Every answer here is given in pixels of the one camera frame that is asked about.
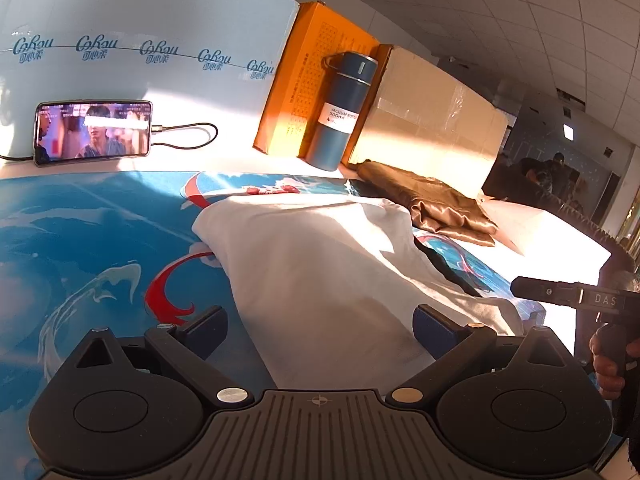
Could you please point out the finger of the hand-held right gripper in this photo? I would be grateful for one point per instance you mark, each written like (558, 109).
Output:
(545, 291)

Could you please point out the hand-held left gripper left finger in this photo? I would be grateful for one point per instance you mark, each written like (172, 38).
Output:
(205, 332)

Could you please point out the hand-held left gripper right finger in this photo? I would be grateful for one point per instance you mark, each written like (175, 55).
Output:
(434, 332)

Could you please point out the white t-shirt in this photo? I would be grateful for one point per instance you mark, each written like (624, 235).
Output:
(320, 270)

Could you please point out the person's right hand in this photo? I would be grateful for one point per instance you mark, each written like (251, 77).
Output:
(607, 377)

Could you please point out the brown satin cloth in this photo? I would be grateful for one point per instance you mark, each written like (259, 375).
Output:
(440, 205)

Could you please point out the blue printed table mat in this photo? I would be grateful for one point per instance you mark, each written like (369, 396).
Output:
(75, 240)

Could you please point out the brown cardboard box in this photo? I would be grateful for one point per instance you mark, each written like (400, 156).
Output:
(430, 120)

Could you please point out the black smartphone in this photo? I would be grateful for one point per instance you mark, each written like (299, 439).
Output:
(92, 132)

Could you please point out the blue vacuum bottle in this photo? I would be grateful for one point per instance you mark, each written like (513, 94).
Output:
(340, 115)

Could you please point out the orange cardboard box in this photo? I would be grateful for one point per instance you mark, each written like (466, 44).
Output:
(300, 75)

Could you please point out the large light blue cardboard box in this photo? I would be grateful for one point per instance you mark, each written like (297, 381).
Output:
(200, 10)

